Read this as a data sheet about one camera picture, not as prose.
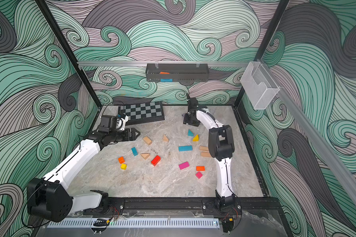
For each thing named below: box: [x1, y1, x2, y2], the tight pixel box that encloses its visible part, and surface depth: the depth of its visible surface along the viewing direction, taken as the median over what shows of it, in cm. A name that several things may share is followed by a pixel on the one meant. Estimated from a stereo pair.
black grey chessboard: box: [118, 101, 165, 126], surface depth 113 cm
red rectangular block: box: [150, 155, 161, 167], surface depth 90 cm
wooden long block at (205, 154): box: [200, 151, 212, 158], surface depth 95 cm
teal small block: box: [131, 147, 138, 157], surface depth 95 cm
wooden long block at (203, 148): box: [199, 145, 210, 152], surface depth 99 cm
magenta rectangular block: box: [178, 161, 190, 170], surface depth 90 cm
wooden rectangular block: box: [142, 135, 153, 146], surface depth 100 cm
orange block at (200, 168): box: [195, 165, 206, 172], surface depth 88 cm
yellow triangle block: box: [192, 134, 200, 142], surface depth 100 cm
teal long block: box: [178, 145, 193, 152], surface depth 97 cm
